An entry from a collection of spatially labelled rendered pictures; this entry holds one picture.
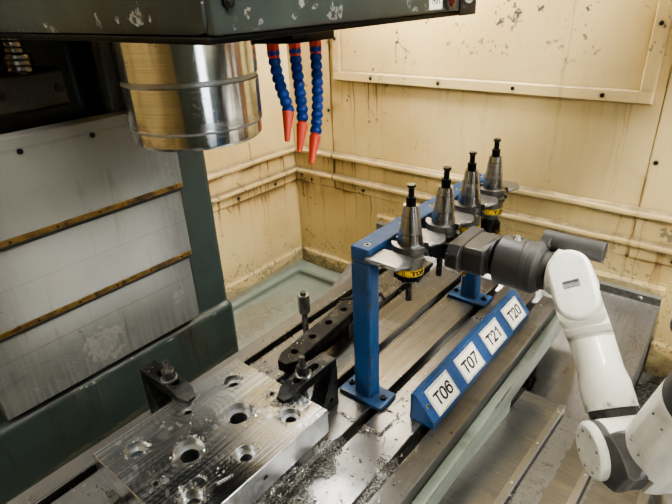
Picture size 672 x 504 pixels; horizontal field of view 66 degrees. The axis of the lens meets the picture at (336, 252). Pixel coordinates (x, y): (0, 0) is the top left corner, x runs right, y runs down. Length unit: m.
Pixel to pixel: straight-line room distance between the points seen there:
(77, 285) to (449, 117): 1.08
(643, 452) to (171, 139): 0.65
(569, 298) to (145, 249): 0.84
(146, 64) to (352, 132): 1.28
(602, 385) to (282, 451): 0.48
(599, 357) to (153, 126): 0.68
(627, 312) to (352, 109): 1.02
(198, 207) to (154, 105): 0.72
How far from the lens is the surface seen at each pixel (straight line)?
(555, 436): 1.30
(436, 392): 1.00
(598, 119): 1.46
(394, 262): 0.84
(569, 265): 0.87
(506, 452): 1.19
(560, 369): 1.45
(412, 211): 0.85
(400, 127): 1.70
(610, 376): 0.86
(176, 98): 0.60
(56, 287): 1.13
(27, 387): 1.20
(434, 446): 0.97
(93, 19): 0.57
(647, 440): 0.73
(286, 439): 0.86
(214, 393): 0.96
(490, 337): 1.17
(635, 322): 1.54
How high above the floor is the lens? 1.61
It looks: 26 degrees down
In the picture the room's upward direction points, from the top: 3 degrees counter-clockwise
